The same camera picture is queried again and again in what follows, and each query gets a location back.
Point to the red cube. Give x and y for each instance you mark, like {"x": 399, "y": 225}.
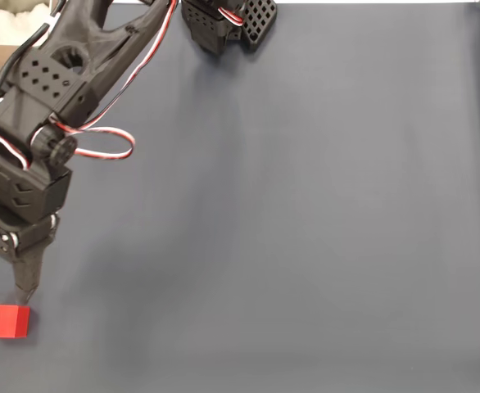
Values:
{"x": 2, "y": 321}

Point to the white crumpled paper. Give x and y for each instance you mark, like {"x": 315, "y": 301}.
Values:
{"x": 6, "y": 24}

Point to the dark blue-grey mat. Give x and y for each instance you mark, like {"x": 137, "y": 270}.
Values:
{"x": 305, "y": 245}

